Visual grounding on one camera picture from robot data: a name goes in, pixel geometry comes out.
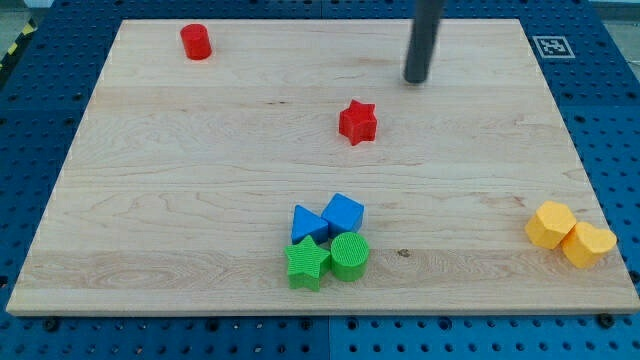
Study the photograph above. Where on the red star block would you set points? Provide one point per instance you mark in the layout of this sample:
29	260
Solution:
358	122

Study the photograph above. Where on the green star block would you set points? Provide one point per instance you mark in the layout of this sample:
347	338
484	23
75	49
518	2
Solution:
307	263

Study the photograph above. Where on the blue cube block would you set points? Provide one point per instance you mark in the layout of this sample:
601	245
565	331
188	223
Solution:
343	214

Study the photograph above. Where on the blue triangle block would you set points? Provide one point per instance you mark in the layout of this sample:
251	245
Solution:
306	223

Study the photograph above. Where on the green cylinder block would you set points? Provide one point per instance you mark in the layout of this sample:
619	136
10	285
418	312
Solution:
350	252

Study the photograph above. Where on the wooden board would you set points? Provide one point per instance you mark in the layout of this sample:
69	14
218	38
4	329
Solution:
178	192

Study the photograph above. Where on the red cylinder block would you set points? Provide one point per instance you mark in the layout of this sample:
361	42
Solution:
196	41

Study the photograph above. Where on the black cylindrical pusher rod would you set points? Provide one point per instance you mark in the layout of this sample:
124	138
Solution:
422	40

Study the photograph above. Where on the yellow hexagon block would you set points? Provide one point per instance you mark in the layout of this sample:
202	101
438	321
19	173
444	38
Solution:
550	224

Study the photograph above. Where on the white fiducial marker tag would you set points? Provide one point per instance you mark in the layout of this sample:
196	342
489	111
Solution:
553	47

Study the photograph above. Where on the yellow heart block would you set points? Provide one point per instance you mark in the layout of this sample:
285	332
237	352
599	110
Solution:
586	244

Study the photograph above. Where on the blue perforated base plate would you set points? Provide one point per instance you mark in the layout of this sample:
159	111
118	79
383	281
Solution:
45	96

